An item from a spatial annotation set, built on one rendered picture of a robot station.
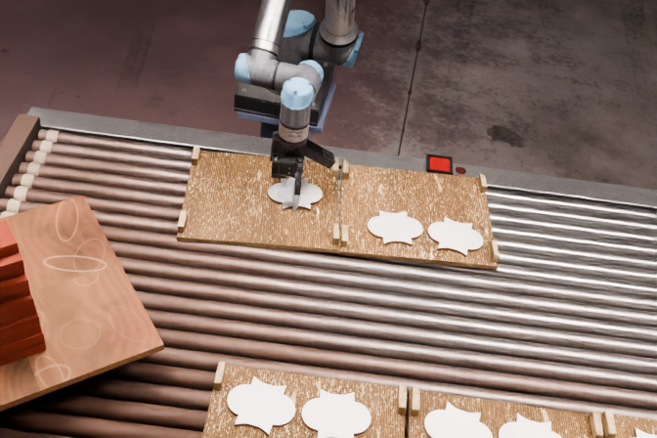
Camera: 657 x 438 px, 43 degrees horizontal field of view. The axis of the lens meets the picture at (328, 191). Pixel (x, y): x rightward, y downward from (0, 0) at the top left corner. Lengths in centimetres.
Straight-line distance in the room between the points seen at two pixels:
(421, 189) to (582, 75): 271
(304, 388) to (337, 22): 109
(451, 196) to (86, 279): 102
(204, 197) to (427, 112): 224
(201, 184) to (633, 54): 353
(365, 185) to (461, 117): 205
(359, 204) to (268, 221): 26
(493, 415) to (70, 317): 92
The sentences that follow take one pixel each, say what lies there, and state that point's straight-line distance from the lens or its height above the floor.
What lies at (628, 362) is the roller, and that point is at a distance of 210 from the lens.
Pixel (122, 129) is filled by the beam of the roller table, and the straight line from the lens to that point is 247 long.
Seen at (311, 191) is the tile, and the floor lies 95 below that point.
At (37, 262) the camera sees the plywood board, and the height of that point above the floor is 104.
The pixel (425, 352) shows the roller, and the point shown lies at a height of 92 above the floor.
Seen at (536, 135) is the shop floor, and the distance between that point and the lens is 431.
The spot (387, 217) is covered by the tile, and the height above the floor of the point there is 95.
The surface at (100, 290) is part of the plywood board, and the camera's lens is 185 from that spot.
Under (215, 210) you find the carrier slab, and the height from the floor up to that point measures 94.
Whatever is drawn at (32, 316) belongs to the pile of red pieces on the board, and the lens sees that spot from 169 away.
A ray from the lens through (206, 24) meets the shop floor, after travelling 478.
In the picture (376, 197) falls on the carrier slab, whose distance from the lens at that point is 226.
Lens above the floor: 242
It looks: 41 degrees down
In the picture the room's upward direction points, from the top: 8 degrees clockwise
